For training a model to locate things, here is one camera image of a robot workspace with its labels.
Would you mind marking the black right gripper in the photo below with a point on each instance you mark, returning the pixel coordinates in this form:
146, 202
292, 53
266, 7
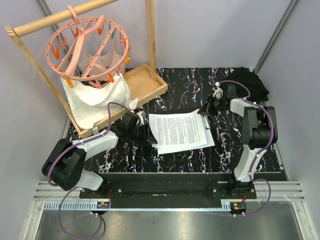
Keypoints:
207, 108

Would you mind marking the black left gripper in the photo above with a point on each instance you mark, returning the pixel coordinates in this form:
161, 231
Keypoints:
148, 137

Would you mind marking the printed paper sheet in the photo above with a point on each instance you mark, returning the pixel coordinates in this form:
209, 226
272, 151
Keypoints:
174, 149
177, 130

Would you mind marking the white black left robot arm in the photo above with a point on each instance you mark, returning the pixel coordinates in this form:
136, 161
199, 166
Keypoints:
65, 166

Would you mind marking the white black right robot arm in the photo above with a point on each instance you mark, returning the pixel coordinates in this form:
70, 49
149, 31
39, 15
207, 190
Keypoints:
259, 131

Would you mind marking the black marble pattern mat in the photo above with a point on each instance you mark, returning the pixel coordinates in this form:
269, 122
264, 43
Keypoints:
188, 89

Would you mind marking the black cloth bundle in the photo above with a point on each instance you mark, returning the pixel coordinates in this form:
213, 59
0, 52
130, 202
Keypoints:
258, 91

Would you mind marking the white towel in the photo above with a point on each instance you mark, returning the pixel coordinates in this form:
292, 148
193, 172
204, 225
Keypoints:
89, 105

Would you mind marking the sheer pink mesh garment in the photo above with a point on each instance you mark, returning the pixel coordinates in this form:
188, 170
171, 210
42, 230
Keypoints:
102, 63

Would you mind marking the pink round clip hanger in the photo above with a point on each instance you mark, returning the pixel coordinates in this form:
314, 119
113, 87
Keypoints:
93, 35

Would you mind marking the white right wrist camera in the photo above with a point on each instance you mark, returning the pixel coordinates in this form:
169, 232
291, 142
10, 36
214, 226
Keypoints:
217, 91

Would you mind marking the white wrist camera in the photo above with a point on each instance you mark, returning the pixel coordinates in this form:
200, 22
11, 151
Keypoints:
217, 91
141, 115

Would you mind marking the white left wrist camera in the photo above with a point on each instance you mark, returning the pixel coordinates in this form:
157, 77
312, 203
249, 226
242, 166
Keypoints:
141, 115

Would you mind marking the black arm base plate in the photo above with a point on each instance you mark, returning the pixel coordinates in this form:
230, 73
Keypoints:
215, 185

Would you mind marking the aluminium rail frame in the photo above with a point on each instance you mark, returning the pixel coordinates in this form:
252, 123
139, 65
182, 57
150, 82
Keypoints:
279, 212

